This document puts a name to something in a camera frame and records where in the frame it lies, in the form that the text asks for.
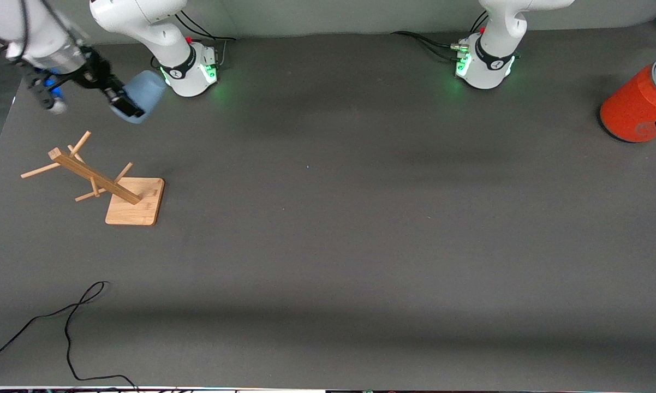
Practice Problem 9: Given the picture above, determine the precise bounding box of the light blue cup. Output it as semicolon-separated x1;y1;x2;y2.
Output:
110;69;168;125

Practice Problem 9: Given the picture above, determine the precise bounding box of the orange cylindrical can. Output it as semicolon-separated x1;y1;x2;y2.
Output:
599;53;656;144

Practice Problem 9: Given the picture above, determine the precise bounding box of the wooden mug tree stand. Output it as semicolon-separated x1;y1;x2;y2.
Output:
21;130;166;227

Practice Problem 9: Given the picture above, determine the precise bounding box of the long thin black cable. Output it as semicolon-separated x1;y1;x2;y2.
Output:
0;281;139;391

